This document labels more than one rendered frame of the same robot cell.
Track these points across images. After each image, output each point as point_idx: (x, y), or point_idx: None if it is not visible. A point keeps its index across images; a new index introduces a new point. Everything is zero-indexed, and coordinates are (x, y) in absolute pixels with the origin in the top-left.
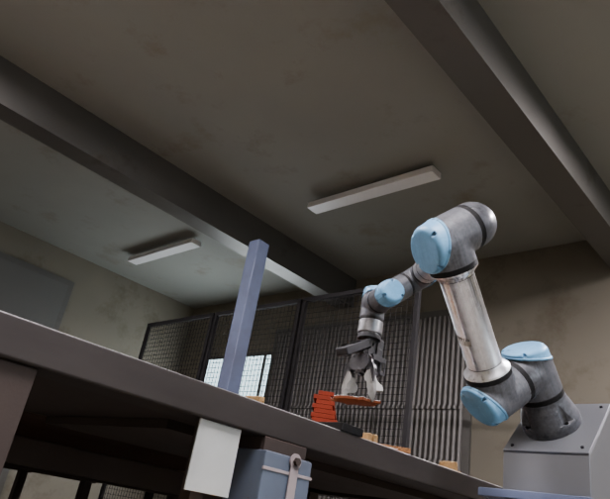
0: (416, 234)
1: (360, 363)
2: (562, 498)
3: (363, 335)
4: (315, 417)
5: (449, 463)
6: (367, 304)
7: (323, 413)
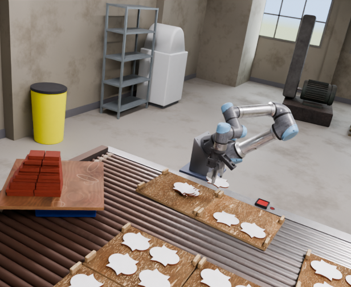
0: (295, 132)
1: (222, 165)
2: (223, 172)
3: (225, 152)
4: (60, 178)
5: (167, 170)
6: (231, 138)
7: (60, 171)
